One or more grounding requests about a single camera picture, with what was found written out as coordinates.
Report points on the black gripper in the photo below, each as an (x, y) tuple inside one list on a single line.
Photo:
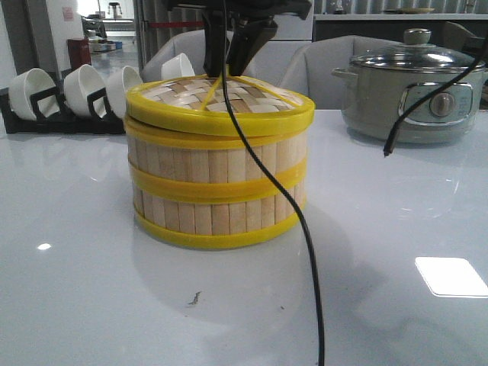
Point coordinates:
[(249, 34)]

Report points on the woven bamboo steamer lid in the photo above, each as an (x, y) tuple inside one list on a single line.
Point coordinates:
[(197, 105)]

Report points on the bamboo steamer tray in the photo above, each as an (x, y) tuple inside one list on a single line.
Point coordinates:
[(235, 222), (205, 169)]

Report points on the white bowl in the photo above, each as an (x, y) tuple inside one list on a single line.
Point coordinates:
[(23, 86), (78, 85), (177, 67), (117, 85)]

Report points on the white cabinet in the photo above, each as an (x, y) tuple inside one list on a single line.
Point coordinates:
[(271, 61)]

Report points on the right grey chair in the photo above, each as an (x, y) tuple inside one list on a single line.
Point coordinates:
[(310, 69)]

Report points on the red cylinder bin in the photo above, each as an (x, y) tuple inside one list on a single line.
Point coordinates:
[(79, 52)]

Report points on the green electric cooking pot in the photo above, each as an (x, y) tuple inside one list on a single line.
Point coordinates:
[(375, 98)]

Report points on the glass pot lid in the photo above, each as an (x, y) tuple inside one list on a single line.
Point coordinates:
[(415, 54)]

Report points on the black dish rack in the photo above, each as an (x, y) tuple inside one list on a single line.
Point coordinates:
[(101, 118)]

